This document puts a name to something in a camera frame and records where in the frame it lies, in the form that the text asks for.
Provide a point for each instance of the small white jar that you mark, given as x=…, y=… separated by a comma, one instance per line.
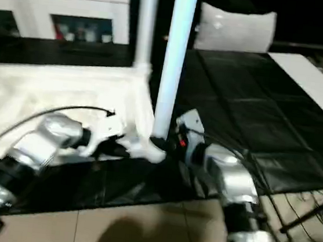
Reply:
x=106, y=38
x=69, y=36
x=87, y=34

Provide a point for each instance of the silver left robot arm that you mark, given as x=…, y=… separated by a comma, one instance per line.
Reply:
x=36, y=141

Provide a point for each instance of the black floor stand bar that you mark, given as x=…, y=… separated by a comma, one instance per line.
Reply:
x=311, y=214

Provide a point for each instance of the grey cushion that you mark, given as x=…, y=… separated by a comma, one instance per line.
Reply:
x=236, y=30

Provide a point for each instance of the black cabinet with gold label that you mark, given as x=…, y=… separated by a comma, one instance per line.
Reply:
x=161, y=16

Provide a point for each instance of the white plastic table leg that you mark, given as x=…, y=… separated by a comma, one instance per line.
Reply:
x=146, y=23
x=174, y=55

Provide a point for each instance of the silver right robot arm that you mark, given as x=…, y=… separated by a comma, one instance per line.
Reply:
x=234, y=176

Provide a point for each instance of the white plastic table top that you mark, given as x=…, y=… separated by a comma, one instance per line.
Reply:
x=51, y=85

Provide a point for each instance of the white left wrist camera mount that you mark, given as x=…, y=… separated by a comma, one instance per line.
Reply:
x=108, y=129

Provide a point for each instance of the white flat board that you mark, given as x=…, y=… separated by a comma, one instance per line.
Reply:
x=314, y=86

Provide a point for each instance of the black work mat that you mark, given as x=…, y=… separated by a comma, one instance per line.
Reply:
x=253, y=108

